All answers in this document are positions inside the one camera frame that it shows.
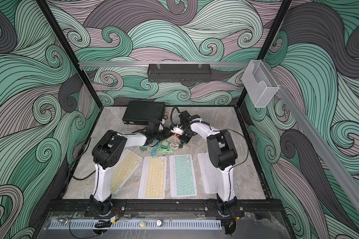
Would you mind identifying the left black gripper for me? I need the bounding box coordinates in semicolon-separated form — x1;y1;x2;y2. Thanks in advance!
152;128;174;141

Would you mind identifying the teal charging cable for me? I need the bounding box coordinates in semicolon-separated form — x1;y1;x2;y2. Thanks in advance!
149;142;160;158

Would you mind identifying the yellow wireless keyboard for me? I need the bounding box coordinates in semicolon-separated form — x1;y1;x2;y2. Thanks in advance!
110;149;143;194
138;156;167;200

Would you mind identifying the green wireless keyboard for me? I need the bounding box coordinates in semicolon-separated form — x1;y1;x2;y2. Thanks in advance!
169;154;197;198

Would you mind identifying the white wireless keyboard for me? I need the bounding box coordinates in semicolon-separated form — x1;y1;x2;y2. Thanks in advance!
197;152;218;194

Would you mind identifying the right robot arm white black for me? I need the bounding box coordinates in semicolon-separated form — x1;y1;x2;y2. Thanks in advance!
171;107;238;216

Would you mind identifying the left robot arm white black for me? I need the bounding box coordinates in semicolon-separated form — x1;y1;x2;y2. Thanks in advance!
90;119;173;216

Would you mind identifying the black computer box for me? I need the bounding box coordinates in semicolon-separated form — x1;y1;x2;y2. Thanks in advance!
122;101;166;125

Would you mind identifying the black wall shelf tray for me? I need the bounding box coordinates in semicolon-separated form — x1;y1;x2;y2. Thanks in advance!
147;63;212;83

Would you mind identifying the aluminium wall rail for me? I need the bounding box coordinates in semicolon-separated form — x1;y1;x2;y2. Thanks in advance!
78;61;249;68

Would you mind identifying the clear acrylic wall holder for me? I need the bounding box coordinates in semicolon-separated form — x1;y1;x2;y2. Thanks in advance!
241;60;279;108

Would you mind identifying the black power cable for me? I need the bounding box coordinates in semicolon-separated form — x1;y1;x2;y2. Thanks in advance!
68;137;96;181

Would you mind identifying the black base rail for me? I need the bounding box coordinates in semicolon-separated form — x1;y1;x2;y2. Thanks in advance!
46;199;284;218

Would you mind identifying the white slotted cable duct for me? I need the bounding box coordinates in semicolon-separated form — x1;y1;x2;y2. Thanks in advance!
47;219;222;230

